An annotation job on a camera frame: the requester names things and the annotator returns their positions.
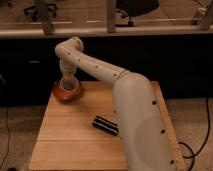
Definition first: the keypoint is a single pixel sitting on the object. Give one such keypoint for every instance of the black rectangular box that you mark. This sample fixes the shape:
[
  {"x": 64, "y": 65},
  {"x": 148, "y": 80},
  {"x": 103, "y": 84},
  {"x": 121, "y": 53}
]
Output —
[{"x": 105, "y": 125}]

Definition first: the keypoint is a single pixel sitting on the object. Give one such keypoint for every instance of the black office chair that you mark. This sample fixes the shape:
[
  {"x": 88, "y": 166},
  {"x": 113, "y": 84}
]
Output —
[
  {"x": 40, "y": 9},
  {"x": 128, "y": 9}
]

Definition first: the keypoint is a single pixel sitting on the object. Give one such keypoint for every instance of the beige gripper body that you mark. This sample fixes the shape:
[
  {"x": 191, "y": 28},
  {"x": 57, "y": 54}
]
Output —
[{"x": 68, "y": 71}]

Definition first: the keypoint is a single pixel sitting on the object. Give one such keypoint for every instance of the black office chair right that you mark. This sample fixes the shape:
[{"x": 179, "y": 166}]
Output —
[{"x": 128, "y": 9}]

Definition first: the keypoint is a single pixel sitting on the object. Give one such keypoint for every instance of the black office chair left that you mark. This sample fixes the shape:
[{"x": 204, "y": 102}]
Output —
[{"x": 40, "y": 9}]

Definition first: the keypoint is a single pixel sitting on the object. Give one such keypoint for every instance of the wooden table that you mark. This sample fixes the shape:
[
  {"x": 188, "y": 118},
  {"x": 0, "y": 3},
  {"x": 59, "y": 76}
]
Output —
[{"x": 67, "y": 140}]

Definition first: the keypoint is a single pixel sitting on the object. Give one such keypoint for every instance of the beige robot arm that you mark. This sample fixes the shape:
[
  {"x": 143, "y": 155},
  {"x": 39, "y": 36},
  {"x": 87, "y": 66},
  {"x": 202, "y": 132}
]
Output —
[{"x": 141, "y": 127}]

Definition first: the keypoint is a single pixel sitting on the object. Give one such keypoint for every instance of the orange ceramic bowl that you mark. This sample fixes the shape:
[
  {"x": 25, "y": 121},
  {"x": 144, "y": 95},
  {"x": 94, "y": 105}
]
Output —
[{"x": 66, "y": 95}]

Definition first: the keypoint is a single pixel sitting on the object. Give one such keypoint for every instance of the white ceramic cup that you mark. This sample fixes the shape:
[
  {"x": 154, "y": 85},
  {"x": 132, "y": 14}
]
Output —
[{"x": 69, "y": 85}]

